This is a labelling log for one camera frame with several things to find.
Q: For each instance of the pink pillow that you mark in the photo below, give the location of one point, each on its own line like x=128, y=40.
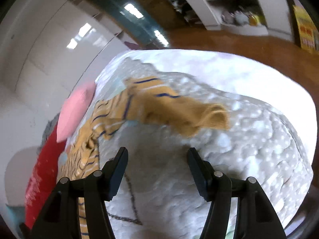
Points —
x=74, y=109

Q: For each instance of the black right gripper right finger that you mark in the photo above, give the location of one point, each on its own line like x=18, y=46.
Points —
x=256, y=217

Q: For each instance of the red floral pillow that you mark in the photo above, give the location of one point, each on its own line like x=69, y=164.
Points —
x=43, y=178

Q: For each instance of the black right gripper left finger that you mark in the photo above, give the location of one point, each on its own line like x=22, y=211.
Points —
x=60, y=217

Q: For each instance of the yellow striped knit garment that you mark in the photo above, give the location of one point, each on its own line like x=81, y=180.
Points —
x=149, y=109

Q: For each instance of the white open shelf unit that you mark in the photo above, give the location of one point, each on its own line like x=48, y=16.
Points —
x=246, y=17

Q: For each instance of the round beige headboard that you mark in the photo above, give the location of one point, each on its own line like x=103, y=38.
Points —
x=17, y=174

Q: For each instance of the white quilted heart bedspread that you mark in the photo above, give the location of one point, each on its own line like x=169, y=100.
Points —
x=271, y=137

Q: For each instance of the yellow poster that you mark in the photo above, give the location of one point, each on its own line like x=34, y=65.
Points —
x=308, y=32

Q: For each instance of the brown wooden door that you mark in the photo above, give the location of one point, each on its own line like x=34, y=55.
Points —
x=147, y=22

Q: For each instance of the white glossy wardrobe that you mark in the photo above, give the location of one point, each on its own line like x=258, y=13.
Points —
x=48, y=48

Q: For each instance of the grey knit blanket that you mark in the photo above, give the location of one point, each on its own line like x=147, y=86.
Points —
x=47, y=131

